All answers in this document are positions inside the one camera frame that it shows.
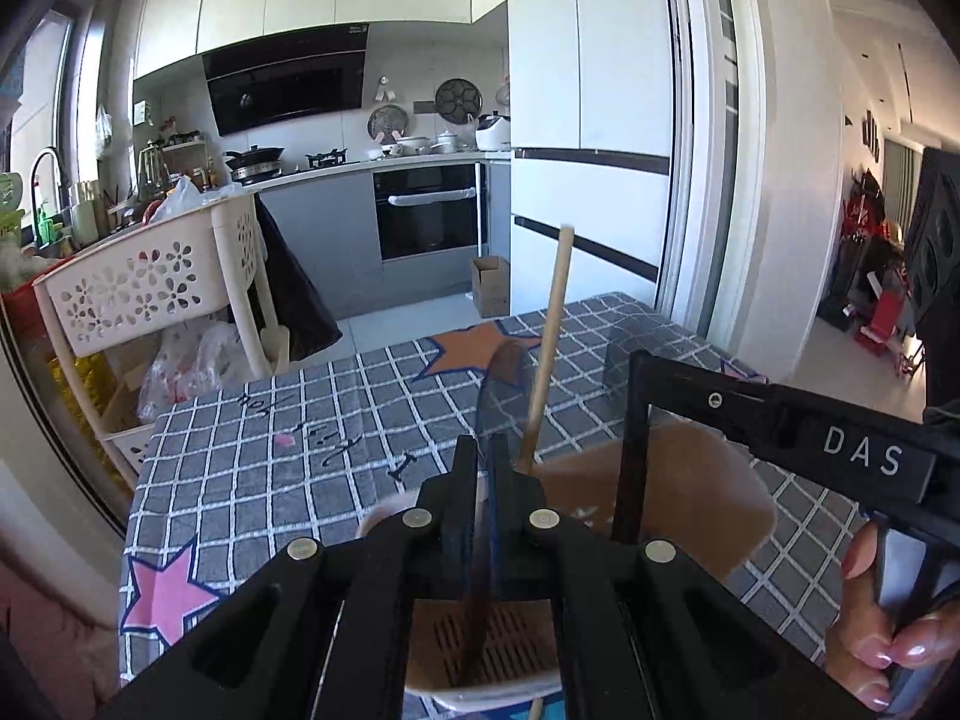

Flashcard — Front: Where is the black wok on stove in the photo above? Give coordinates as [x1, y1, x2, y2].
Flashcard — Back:
[223, 145, 283, 184]

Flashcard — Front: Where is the black built-in oven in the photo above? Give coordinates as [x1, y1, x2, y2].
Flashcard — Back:
[373, 163, 478, 260]

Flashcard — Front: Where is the grey checked tablecloth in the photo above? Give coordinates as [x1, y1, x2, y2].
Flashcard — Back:
[117, 293, 861, 683]

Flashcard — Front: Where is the black kitchen faucet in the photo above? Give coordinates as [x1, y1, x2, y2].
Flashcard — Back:
[29, 146, 68, 249]

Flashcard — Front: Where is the round black wall pan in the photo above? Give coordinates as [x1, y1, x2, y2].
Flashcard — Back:
[434, 78, 483, 125]

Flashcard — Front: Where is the beige flower-pattern trolley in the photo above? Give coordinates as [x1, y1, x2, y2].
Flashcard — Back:
[34, 193, 290, 486]

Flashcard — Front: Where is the black range hood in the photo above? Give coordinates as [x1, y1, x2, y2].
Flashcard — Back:
[202, 23, 370, 135]

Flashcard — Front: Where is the black hanging bag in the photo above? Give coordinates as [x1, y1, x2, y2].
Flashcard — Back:
[256, 197, 343, 359]

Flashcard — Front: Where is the person's right hand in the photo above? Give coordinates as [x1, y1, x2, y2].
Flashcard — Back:
[823, 522, 958, 712]

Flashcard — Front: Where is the white refrigerator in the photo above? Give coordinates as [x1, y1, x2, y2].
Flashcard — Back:
[508, 0, 674, 314]

